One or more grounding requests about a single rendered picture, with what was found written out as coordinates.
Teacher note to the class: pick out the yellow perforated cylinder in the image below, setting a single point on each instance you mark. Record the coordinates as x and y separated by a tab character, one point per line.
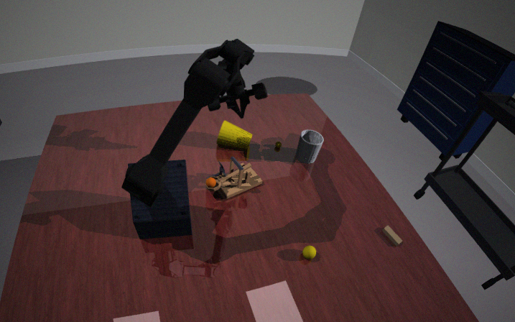
232	135

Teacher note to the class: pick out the tan rectangular block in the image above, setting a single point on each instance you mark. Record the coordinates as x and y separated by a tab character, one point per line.
392	235

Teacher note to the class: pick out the white cup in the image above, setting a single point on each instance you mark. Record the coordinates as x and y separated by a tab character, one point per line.
308	146

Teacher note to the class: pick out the orange ball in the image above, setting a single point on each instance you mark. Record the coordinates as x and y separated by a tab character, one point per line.
211	182

